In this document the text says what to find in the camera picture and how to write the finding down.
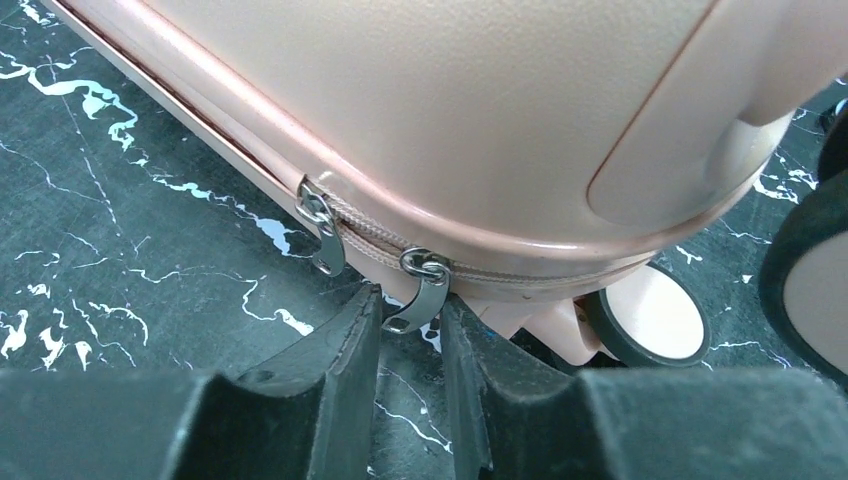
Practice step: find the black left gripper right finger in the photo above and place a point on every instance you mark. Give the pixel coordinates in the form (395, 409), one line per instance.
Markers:
(514, 417)

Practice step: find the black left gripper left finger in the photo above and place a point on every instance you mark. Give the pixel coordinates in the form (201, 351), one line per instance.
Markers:
(305, 413)

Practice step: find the pink hard-shell suitcase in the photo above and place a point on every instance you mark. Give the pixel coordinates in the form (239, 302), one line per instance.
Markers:
(529, 157)

